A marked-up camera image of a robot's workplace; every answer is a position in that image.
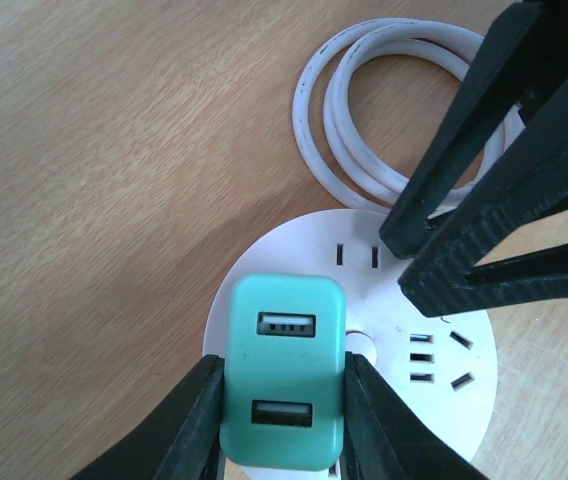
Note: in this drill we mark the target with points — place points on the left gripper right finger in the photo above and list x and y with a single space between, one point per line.
384 439

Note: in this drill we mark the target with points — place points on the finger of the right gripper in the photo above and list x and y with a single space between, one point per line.
528 183
523 60

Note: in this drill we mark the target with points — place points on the green plug adapter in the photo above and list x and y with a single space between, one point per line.
284 373

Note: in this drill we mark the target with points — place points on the round white socket base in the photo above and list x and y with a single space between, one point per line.
443 368

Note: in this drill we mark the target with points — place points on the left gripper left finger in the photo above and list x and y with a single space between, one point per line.
178 439

